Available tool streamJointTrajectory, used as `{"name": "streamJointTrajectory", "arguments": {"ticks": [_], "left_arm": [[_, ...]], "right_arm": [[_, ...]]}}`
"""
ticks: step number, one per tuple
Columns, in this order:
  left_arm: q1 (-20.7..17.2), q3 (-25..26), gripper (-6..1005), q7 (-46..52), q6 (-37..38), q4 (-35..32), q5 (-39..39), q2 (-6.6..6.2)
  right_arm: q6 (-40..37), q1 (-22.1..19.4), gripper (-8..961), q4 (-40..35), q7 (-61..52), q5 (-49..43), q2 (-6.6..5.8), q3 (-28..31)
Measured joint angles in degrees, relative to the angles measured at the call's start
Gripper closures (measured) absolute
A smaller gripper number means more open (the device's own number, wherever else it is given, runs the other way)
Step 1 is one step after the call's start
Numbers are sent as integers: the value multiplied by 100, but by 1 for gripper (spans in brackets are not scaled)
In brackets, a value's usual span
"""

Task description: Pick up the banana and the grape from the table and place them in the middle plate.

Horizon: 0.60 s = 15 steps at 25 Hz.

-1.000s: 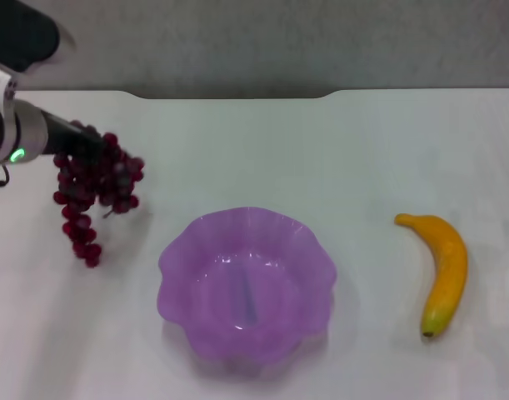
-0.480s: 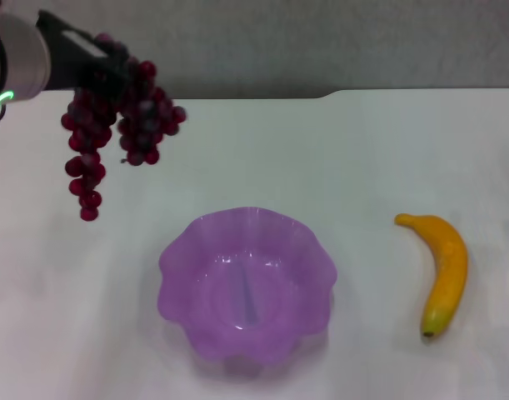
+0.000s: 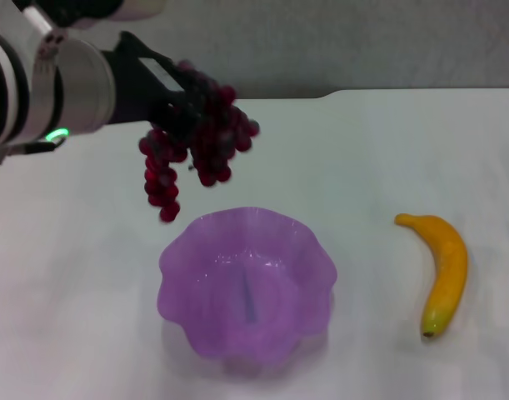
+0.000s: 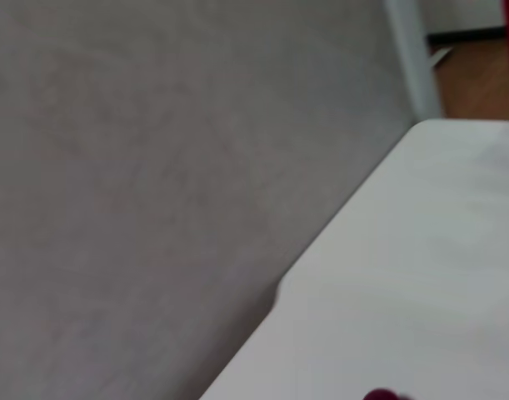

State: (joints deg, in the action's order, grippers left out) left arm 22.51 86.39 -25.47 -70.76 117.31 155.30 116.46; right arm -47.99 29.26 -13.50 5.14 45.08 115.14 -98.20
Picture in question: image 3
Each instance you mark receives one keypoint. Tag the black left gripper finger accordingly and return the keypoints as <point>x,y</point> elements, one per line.
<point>181,116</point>

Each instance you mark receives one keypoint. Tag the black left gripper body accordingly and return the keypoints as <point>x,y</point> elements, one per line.
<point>133,83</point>

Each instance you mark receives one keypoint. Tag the dark red grape bunch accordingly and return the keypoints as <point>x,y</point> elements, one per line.
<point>214,137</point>

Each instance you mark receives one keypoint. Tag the yellow banana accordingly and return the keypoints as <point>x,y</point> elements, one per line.
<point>445,266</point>

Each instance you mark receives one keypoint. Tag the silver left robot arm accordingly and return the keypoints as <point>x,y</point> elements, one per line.
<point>71,87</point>

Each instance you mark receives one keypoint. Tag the purple scalloped plastic bowl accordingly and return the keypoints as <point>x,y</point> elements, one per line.
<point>246,291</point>

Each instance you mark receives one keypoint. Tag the silver camera mount bracket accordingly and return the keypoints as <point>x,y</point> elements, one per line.
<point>43,31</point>

